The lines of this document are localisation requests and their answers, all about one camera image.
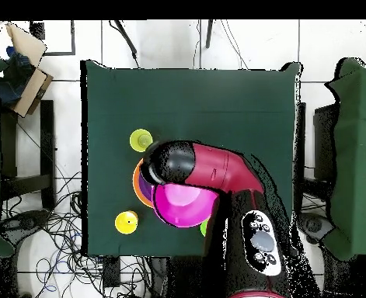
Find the pink plastic bowl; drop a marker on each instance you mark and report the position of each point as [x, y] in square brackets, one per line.
[182, 208]

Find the pale yellow plastic cup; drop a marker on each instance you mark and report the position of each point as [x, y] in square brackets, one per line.
[139, 140]

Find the orange-yellow plastic cup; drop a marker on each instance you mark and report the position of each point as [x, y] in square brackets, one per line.
[125, 223]

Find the purple plastic bowl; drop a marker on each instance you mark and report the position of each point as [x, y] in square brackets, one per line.
[145, 189]

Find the black power adapter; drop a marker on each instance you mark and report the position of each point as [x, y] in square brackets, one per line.
[111, 273]

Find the cardboard box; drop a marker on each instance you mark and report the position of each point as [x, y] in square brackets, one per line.
[27, 43]

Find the small green plastic bowl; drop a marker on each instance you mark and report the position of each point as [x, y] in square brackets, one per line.
[203, 228]

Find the dark blue cloth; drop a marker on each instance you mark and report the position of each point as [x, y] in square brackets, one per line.
[13, 80]

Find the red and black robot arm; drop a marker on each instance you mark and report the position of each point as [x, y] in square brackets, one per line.
[226, 167]

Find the black chair base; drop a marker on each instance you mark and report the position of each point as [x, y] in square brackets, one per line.
[27, 222]
[316, 225]

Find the dark green tablecloth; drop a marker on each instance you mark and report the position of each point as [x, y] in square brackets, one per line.
[201, 108]

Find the black tripod leg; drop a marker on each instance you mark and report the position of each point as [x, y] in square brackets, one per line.
[209, 34]
[126, 38]

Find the black stool frame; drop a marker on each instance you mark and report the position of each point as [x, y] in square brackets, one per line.
[47, 139]

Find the black metal frame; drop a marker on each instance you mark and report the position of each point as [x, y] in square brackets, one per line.
[38, 31]

